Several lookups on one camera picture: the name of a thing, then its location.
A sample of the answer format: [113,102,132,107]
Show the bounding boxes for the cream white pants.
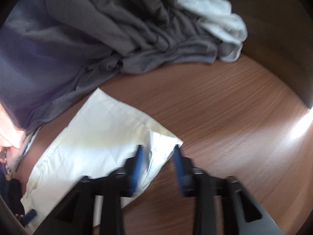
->
[21,89,183,231]

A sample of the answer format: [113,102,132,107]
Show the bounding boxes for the pink curtain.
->
[0,105,25,149]

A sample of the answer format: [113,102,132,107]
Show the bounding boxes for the white sheer curtain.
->
[178,0,248,62]

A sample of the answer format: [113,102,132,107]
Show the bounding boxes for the grey curtain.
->
[1,0,221,132]

